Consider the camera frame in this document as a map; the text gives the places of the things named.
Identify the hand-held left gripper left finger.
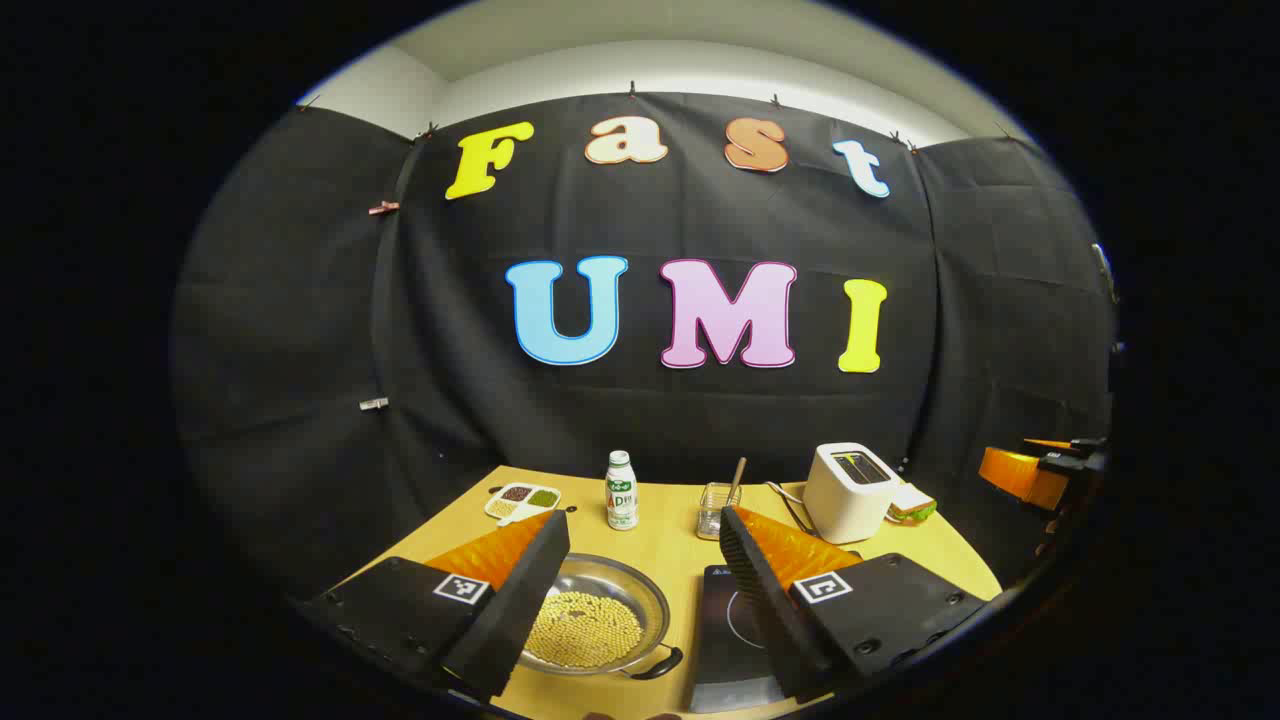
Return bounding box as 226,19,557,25
300,510,572,701

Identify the white divided bean dish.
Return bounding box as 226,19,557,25
484,482,563,528

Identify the sandwich with lettuce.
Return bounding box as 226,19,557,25
885,483,939,525

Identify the black induction cooktop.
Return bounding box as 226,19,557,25
688,548,863,714

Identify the pile of soybeans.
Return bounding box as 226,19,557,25
525,590,644,670

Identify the black toaster cable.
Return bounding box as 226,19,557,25
765,481,816,536

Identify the wire mesh utensil holder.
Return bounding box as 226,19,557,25
697,482,743,542

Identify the white toaster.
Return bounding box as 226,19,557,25
803,442,906,545

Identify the steel pot with black handles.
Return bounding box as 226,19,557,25
515,553,685,682

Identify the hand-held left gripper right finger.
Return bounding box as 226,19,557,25
718,505,993,702

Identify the white drink bottle green label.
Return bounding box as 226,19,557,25
605,450,640,531

